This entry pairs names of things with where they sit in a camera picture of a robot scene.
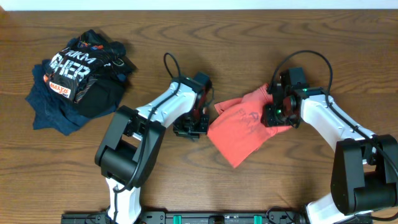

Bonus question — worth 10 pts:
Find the red printed t-shirt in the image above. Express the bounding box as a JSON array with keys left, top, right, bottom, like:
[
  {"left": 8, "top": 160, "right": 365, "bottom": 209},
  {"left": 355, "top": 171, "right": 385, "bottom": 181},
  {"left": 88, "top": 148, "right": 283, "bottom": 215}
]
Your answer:
[{"left": 207, "top": 83, "right": 290, "bottom": 168}]

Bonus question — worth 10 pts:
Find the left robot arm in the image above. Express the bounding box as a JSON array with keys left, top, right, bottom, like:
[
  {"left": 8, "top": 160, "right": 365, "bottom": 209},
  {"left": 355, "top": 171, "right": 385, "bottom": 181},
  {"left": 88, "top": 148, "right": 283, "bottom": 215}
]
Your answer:
[{"left": 95, "top": 72, "right": 212, "bottom": 223}]

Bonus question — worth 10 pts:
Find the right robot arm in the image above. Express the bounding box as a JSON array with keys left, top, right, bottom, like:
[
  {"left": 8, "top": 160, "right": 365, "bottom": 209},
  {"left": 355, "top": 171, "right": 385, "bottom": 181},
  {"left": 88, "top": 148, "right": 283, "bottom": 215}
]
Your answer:
[{"left": 261, "top": 68, "right": 397, "bottom": 223}]

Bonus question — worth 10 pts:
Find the black printed jersey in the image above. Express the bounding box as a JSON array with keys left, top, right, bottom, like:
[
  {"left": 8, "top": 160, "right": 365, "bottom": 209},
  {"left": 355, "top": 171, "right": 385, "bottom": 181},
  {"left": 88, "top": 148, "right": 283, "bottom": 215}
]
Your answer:
[{"left": 44, "top": 29, "right": 137, "bottom": 118}]

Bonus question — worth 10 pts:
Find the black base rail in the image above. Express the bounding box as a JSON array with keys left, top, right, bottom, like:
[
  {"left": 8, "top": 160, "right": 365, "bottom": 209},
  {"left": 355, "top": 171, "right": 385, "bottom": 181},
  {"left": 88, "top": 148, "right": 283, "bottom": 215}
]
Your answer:
[{"left": 60, "top": 208, "right": 309, "bottom": 224}]

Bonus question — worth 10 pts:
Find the navy blue t-shirt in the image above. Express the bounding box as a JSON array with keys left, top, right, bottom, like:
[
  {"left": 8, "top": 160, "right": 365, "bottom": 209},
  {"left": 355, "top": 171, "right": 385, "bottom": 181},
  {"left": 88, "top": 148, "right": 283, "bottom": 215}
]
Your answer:
[{"left": 25, "top": 59, "right": 120, "bottom": 136}]

